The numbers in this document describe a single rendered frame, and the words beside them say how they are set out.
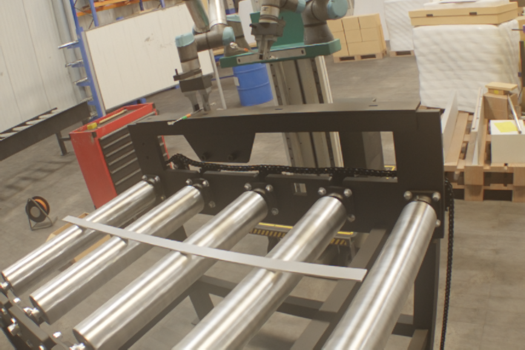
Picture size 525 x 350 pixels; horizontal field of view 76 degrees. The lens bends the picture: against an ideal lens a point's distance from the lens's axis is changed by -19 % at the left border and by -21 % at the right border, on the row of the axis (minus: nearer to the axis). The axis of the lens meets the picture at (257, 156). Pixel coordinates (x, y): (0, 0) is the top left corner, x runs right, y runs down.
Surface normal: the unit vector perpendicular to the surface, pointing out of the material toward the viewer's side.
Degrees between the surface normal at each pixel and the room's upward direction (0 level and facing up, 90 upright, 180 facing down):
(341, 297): 0
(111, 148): 90
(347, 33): 90
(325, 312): 0
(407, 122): 90
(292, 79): 90
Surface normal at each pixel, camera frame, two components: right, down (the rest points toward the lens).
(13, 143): 0.84, 0.00
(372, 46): -0.47, 0.40
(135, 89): 0.52, 0.18
